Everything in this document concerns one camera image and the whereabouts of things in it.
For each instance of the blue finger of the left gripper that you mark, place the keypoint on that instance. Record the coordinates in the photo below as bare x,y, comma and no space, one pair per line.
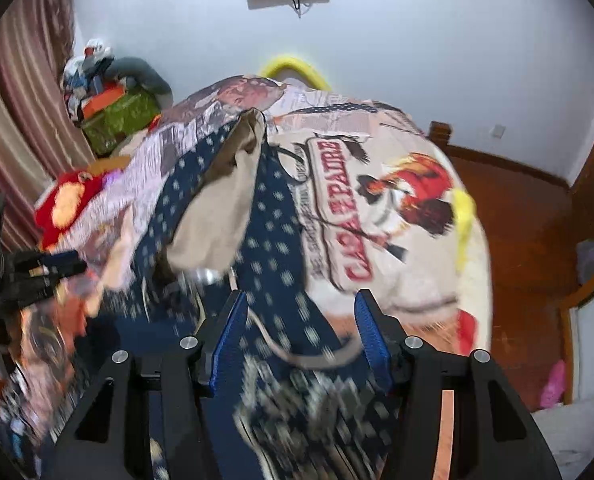
54,272
71,255

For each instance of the clutter pile of clothes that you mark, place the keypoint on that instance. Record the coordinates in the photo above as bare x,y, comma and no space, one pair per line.
83,77

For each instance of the printed newspaper pattern bedspread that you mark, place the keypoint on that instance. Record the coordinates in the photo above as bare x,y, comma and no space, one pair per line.
379,207

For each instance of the green patterned storage box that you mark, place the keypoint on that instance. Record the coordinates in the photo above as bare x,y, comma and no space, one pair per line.
109,127

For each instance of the wooden bed post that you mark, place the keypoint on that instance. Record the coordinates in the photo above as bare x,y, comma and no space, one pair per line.
440,134

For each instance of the grey plush pillow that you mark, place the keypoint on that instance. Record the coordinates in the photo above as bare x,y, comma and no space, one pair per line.
137,72

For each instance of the pink slipper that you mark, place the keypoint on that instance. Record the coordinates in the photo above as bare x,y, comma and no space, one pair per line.
555,386

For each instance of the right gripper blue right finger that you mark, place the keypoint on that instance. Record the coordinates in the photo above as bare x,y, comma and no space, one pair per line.
409,371

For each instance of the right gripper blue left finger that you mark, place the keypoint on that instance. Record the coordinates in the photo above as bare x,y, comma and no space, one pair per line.
197,370

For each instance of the navy patterned hooded garment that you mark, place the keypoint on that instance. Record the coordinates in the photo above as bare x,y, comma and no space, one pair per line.
300,401

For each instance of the red plush toy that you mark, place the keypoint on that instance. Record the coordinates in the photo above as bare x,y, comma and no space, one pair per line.
62,203

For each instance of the orange box on pile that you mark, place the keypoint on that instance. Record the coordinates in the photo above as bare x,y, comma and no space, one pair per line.
95,104

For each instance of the red gold striped curtain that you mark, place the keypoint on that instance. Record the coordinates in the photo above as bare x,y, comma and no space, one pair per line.
38,141

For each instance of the white wall socket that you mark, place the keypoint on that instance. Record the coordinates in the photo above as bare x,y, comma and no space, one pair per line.
498,131

